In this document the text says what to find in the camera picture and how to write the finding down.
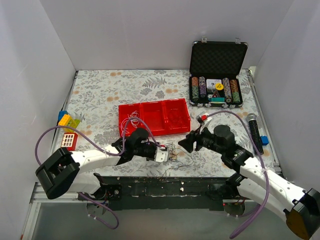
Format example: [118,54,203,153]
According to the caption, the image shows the red black wires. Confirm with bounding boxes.
[162,142,195,176]

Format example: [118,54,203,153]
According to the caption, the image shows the white wire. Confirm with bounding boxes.
[119,109,141,137]

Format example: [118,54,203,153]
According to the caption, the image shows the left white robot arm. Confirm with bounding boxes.
[35,128,168,200]

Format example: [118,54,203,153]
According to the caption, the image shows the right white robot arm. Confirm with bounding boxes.
[178,125,320,240]

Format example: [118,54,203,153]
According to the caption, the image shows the red three-compartment tray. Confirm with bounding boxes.
[118,98,191,136]

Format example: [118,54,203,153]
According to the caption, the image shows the black microphone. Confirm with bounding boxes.
[246,113,264,155]

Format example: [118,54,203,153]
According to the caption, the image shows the small blue block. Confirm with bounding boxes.
[260,135,270,146]

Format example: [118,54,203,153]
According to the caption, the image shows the floral table mat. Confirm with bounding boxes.
[47,69,281,178]

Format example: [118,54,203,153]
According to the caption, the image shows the black poker chip case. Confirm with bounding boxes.
[189,37,248,108]

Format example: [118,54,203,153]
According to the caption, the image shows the red white window brick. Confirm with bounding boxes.
[60,132,78,151]

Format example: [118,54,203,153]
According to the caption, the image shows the yellow green toy brick house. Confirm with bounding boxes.
[58,110,81,129]

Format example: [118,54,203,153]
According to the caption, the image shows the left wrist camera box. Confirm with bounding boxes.
[154,148,169,163]

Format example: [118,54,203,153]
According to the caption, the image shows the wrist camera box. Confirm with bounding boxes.
[154,148,169,163]
[196,113,212,133]

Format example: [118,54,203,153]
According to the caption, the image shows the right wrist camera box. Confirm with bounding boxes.
[196,113,212,133]

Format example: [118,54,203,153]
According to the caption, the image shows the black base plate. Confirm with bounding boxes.
[91,176,249,211]

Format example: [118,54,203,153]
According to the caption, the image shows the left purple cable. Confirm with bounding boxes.
[34,116,166,230]

